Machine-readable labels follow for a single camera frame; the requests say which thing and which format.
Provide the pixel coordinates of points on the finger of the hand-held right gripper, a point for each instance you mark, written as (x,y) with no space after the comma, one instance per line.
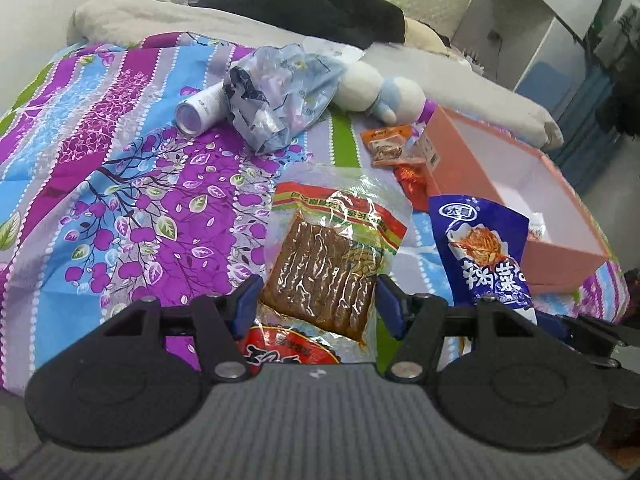
(547,322)
(600,345)

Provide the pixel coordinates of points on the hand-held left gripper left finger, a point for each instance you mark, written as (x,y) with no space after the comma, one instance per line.
(247,305)

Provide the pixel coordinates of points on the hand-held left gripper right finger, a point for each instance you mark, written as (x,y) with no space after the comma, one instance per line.
(395,310)

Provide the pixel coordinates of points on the pink cardboard box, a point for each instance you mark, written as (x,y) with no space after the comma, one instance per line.
(565,265)

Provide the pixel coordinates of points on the brown strips snack packet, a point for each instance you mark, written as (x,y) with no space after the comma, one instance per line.
(325,270)

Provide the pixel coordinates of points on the blue snack packet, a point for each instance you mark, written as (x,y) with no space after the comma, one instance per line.
(480,240)

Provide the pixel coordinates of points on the red snack packet black print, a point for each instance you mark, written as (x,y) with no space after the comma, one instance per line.
(285,347)

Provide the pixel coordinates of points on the red foil snack packet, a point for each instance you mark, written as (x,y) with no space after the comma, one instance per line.
(412,177)

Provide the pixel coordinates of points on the orange snack packet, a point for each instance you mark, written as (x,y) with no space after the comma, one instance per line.
(390,142)

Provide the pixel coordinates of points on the blue curtain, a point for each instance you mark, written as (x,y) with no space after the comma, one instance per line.
(585,125)

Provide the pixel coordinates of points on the white cardboard tube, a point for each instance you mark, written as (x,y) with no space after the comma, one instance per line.
(200,107)

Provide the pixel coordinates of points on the purple floral printed bed sheet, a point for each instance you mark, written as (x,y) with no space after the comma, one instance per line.
(100,160)

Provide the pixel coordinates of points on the clear plastic bag blue print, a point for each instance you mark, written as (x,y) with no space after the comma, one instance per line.
(280,95)

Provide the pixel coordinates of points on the white and blue plush toy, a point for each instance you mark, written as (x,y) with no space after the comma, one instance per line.
(360,85)

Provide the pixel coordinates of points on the beige pillow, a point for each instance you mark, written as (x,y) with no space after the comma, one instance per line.
(422,35)

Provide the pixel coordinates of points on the hanging dark clothes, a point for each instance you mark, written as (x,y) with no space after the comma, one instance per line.
(620,50)

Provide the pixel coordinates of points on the grey duvet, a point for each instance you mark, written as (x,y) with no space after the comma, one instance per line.
(150,15)

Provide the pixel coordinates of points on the black jacket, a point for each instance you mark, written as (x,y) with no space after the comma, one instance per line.
(340,5)

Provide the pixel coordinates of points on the white wardrobe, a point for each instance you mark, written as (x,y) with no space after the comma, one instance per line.
(510,0)

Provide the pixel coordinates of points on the black wall plug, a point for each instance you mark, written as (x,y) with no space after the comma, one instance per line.
(493,36)

